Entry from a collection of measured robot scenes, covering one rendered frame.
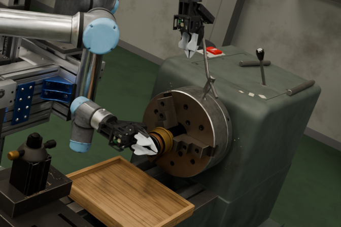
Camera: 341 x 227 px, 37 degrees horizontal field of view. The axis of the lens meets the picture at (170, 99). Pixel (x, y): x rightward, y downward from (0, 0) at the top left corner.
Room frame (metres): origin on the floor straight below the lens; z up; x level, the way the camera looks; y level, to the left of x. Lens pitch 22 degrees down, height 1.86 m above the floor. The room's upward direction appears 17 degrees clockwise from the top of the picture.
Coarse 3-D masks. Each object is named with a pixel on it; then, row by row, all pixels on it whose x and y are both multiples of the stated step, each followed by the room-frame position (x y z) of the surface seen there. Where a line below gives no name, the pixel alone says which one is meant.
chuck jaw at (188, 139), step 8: (176, 136) 1.57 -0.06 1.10; (184, 136) 1.58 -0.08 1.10; (176, 144) 1.53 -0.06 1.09; (184, 144) 1.54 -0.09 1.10; (192, 144) 1.54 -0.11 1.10; (200, 144) 1.55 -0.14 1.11; (184, 152) 1.53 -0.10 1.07; (192, 152) 1.54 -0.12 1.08; (200, 152) 1.53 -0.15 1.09; (208, 152) 1.56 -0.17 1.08
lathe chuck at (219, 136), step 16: (160, 96) 1.68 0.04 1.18; (176, 96) 1.65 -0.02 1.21; (192, 96) 1.62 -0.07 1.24; (208, 96) 1.68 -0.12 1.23; (144, 112) 1.71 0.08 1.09; (176, 112) 1.64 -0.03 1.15; (192, 112) 1.61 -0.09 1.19; (208, 112) 1.59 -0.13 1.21; (176, 128) 1.71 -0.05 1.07; (192, 128) 1.60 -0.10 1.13; (208, 128) 1.57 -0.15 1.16; (224, 128) 1.62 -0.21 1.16; (208, 144) 1.56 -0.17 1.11; (224, 144) 1.61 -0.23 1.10; (160, 160) 1.64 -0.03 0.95; (176, 160) 1.61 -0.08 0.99; (192, 160) 1.58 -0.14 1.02; (208, 160) 1.55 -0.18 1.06; (176, 176) 1.60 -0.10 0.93
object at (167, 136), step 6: (150, 132) 1.54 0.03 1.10; (156, 132) 1.53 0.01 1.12; (162, 132) 1.53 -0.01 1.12; (168, 132) 1.54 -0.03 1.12; (156, 138) 1.50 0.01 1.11; (162, 138) 1.51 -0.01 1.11; (168, 138) 1.53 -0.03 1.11; (156, 144) 1.49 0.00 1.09; (162, 144) 1.50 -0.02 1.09; (168, 144) 1.52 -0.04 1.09; (162, 150) 1.51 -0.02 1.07; (168, 150) 1.53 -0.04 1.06
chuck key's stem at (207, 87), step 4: (212, 76) 1.65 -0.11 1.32; (208, 80) 1.64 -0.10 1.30; (212, 80) 1.63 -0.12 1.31; (208, 84) 1.64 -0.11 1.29; (204, 88) 1.64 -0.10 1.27; (208, 88) 1.64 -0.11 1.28; (204, 92) 1.64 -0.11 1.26; (208, 92) 1.64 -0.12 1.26; (200, 96) 1.65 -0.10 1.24; (204, 96) 1.65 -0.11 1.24
